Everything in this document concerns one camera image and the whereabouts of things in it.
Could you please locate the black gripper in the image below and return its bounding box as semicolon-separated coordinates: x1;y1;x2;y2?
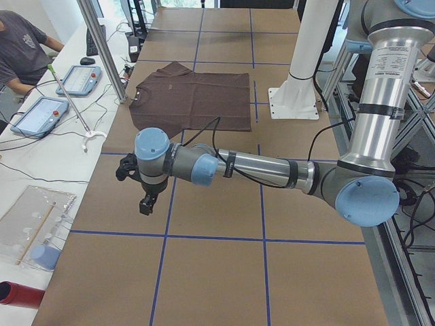
139;176;167;215

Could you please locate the brown t-shirt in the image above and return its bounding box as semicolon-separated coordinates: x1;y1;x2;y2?
129;62;251;138

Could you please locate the metal rod with white hook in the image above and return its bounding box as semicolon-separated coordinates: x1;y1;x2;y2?
48;64;107;153

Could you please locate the clear plastic tray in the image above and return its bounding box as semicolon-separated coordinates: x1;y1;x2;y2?
1;186;76;271

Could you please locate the blue plastic cup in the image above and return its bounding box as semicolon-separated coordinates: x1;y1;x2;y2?
31;244;61;270

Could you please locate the teach pendant near person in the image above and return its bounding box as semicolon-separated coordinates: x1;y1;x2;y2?
61;65;102;97

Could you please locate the black computer mouse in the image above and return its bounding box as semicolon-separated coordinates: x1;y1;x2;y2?
80;57;95;66

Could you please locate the black power adapter box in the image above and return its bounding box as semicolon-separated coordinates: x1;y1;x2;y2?
127;35;141;62

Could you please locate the black keyboard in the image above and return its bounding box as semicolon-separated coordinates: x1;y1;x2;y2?
86;24;106;56

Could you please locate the red cylinder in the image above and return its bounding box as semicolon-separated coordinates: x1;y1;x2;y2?
1;281;45;309

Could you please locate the seated person in grey shirt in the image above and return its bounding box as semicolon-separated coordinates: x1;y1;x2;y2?
0;10;65;135

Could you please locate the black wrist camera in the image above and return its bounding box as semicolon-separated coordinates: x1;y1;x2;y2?
116;153;141;182

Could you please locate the braided camera cable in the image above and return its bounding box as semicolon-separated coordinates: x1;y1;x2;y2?
181;116;356;188

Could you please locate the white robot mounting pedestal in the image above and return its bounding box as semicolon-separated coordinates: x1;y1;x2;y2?
268;0;341;120

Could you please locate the aluminium frame post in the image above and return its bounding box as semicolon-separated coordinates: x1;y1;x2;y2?
77;0;127;103

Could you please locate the aluminium table frame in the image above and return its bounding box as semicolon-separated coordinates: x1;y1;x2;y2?
315;26;434;325

